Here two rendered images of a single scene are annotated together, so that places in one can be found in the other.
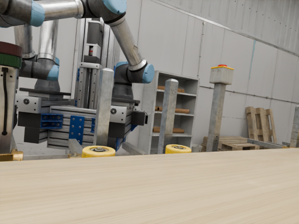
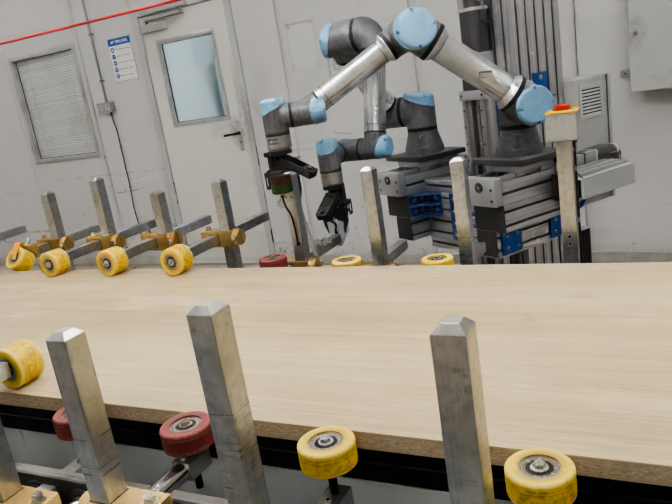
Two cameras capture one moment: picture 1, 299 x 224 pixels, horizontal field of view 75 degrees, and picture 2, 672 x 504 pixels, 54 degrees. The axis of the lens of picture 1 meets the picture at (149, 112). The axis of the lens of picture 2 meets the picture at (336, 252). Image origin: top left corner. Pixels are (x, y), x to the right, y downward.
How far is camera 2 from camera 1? 142 cm
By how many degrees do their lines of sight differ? 58
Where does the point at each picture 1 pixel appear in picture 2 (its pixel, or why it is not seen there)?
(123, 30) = (446, 59)
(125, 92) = (513, 145)
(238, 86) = not seen: outside the picture
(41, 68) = (365, 146)
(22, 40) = not seen: hidden behind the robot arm
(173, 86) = (456, 169)
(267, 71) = not seen: outside the picture
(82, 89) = (472, 140)
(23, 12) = (304, 120)
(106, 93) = (369, 195)
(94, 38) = (470, 43)
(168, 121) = (459, 218)
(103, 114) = (371, 220)
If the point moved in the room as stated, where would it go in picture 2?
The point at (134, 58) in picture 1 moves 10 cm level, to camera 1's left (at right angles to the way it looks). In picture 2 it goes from (489, 90) to (465, 92)
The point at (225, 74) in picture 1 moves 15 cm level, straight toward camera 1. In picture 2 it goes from (553, 126) to (494, 137)
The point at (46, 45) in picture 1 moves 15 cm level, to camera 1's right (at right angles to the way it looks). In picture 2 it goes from (368, 111) to (396, 109)
